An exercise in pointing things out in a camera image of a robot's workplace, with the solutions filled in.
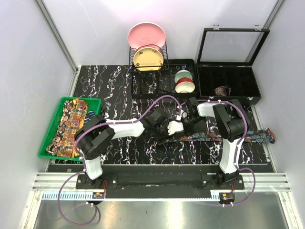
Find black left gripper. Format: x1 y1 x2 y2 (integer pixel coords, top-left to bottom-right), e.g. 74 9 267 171
152 119 174 145

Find navy floral tie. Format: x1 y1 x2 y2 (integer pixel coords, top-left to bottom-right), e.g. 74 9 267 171
157 128 276 145

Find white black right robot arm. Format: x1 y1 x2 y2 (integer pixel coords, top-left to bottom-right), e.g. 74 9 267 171
183 98 250 189

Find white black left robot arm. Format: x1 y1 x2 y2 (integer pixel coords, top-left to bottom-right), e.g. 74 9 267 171
74 110 174 189

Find colourful ties in bin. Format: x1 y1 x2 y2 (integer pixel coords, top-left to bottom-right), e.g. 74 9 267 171
46 99 88 158

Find red white bowl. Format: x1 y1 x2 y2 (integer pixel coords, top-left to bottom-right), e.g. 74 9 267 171
175 77 195 93

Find rolled dark patterned tie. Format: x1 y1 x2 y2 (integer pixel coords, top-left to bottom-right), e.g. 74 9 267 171
214 86 232 96

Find light green bowl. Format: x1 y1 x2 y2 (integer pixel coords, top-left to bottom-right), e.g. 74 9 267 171
174 70 193 83

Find black tie storage box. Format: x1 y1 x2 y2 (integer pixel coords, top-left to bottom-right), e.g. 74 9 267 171
197 66 261 105

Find green plastic tie bin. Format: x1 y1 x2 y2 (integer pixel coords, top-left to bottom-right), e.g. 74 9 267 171
38 97 102 161

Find navy striped tie in bin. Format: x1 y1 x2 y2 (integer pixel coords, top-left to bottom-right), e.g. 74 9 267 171
83 110 96 125

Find yellow plate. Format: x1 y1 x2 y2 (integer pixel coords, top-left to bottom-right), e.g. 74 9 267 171
133 45 164 71

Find black glass box lid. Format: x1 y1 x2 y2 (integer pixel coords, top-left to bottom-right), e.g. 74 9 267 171
196 26 270 66

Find pink plate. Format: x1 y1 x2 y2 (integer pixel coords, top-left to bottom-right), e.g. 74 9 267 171
127 22 166 50

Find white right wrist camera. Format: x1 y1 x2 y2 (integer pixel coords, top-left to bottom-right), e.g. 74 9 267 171
175 107 188 121

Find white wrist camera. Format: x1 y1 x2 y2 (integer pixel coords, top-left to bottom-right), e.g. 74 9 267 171
175 107 188 121
167 115 184 135

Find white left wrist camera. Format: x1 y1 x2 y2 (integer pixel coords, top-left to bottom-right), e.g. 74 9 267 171
167 115 184 135

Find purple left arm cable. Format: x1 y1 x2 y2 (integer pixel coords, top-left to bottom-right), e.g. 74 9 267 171
56 94 183 226

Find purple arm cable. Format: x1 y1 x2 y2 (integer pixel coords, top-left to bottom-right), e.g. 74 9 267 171
56 94 183 226
178 99 256 206

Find black wire dish rack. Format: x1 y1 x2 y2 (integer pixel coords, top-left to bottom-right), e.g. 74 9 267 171
129 44 200 100

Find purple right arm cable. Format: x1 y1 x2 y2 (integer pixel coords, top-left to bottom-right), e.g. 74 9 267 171
178 99 256 206

